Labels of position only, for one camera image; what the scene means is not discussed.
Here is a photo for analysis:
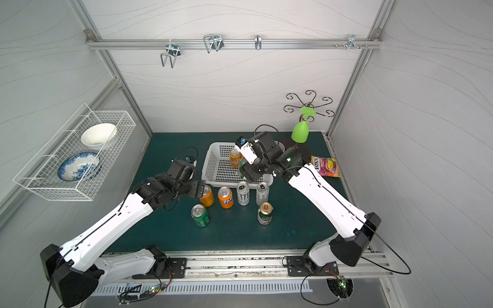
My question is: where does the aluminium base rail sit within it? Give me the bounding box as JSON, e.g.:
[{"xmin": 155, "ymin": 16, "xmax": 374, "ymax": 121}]
[{"xmin": 103, "ymin": 249, "xmax": 394, "ymax": 284}]

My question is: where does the white bowl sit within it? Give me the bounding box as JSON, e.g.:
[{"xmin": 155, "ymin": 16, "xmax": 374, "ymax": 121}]
[{"xmin": 80, "ymin": 123, "xmax": 118, "ymax": 151}]

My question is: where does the orange soda can back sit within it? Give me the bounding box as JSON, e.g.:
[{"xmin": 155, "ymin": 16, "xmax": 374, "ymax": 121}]
[{"xmin": 229, "ymin": 147, "xmax": 242, "ymax": 168}]

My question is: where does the Fox's candy bag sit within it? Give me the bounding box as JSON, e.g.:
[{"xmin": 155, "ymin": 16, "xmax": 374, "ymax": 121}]
[{"xmin": 311, "ymin": 156, "xmax": 341, "ymax": 177}]

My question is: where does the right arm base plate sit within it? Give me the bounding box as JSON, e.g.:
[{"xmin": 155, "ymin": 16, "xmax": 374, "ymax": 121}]
[{"xmin": 281, "ymin": 256, "xmax": 340, "ymax": 277}]

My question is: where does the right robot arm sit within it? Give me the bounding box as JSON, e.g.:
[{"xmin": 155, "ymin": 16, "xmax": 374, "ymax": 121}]
[{"xmin": 240, "ymin": 157, "xmax": 381, "ymax": 267}]

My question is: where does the metal hook middle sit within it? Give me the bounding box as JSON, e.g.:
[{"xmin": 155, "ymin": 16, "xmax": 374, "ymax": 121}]
[{"xmin": 203, "ymin": 34, "xmax": 224, "ymax": 53}]

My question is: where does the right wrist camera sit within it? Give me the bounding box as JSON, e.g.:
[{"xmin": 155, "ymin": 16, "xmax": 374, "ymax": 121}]
[{"xmin": 235, "ymin": 131, "xmax": 279, "ymax": 165}]

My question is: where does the orange soda can yellow band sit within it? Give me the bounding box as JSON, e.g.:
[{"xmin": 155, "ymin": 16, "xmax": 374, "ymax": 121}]
[{"xmin": 200, "ymin": 185, "xmax": 214, "ymax": 207}]

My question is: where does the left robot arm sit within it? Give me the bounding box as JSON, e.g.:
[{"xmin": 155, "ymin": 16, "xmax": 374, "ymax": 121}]
[{"xmin": 40, "ymin": 177, "xmax": 205, "ymax": 307}]

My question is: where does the white Monster can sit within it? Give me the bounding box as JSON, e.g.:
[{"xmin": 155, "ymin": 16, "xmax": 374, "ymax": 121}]
[
  {"xmin": 236, "ymin": 181, "xmax": 250, "ymax": 206},
  {"xmin": 256, "ymin": 182, "xmax": 270, "ymax": 206}
]

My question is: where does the white perforated plastic basket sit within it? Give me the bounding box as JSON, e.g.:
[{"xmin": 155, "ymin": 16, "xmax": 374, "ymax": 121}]
[{"xmin": 201, "ymin": 142, "xmax": 273, "ymax": 189}]

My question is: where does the green gold-top can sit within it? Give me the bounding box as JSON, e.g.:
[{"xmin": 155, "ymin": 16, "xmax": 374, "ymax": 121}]
[{"xmin": 258, "ymin": 202, "xmax": 273, "ymax": 225}]

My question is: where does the blue patterned plate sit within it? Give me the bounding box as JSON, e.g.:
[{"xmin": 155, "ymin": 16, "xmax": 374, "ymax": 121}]
[{"xmin": 57, "ymin": 151, "xmax": 100, "ymax": 182}]

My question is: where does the green lamp with dark base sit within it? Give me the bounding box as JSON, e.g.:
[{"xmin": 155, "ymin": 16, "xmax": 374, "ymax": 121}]
[{"xmin": 286, "ymin": 107, "xmax": 315, "ymax": 161}]

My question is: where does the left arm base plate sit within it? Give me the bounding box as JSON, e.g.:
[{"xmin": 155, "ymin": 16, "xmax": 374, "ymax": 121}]
[{"xmin": 132, "ymin": 257, "xmax": 187, "ymax": 279}]

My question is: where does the green Sprite can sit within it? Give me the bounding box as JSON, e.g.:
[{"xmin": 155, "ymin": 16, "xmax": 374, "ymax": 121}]
[
  {"xmin": 238, "ymin": 158, "xmax": 249, "ymax": 179},
  {"xmin": 191, "ymin": 204, "xmax": 210, "ymax": 227}
]

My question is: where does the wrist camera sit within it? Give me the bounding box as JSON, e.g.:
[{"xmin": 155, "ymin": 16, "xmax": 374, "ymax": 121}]
[
  {"xmin": 166, "ymin": 155, "xmax": 197, "ymax": 181},
  {"xmin": 235, "ymin": 131, "xmax": 279, "ymax": 165}
]

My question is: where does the double metal hook left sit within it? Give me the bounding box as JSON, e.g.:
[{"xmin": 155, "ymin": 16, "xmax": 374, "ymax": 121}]
[{"xmin": 160, "ymin": 42, "xmax": 181, "ymax": 68}]

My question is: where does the black scroll wall hook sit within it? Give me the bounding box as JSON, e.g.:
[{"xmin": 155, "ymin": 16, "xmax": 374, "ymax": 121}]
[{"xmin": 283, "ymin": 90, "xmax": 335, "ymax": 123}]

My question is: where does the metal rail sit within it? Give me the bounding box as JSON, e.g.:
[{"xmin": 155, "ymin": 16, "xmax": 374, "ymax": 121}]
[{"xmin": 87, "ymin": 37, "xmax": 383, "ymax": 51}]

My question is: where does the white wire wall basket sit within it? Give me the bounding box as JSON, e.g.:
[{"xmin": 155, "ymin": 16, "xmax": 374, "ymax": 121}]
[{"xmin": 13, "ymin": 104, "xmax": 136, "ymax": 201}]

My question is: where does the orange Fanta can front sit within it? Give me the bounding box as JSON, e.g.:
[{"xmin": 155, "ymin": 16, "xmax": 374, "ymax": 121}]
[{"xmin": 218, "ymin": 187, "xmax": 234, "ymax": 209}]

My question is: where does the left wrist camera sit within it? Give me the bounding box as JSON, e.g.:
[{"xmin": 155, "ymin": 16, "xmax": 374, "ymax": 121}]
[{"xmin": 166, "ymin": 155, "xmax": 197, "ymax": 181}]

